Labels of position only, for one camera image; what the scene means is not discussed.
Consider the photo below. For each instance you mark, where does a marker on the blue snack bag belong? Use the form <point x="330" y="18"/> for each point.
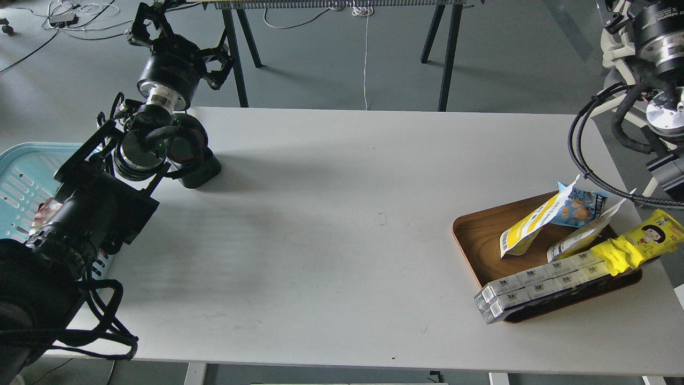
<point x="580" y="207"/>

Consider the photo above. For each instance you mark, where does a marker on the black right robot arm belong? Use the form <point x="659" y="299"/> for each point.
<point x="643" y="41"/>

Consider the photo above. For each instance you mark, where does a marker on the light blue plastic basket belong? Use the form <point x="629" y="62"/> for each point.
<point x="27" y="181"/>

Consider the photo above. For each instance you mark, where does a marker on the yellow cartoon snack bag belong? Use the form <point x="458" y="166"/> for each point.
<point x="657" y="235"/>

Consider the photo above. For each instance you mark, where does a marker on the red white snack bag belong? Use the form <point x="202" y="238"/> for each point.
<point x="44" y="213"/>

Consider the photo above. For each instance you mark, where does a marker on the clear boxed snack pack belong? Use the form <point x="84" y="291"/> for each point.
<point x="539" y="285"/>

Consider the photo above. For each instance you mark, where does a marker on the white yellow flat pouch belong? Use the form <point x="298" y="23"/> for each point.
<point x="581" y="238"/>

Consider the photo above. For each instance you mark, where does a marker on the yellow white snack pouch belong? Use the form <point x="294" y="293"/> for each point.
<point x="517" y="239"/>

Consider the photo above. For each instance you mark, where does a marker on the black barcode scanner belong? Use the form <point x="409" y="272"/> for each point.
<point x="189" y="152"/>

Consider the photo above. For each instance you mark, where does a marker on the black trestle table background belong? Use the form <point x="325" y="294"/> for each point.
<point x="242" y="44"/>

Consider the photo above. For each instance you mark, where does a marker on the brown wooden tray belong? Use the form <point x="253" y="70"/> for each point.
<point x="477" y="234"/>

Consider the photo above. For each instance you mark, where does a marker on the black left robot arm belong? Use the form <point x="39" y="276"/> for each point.
<point x="50" y="297"/>

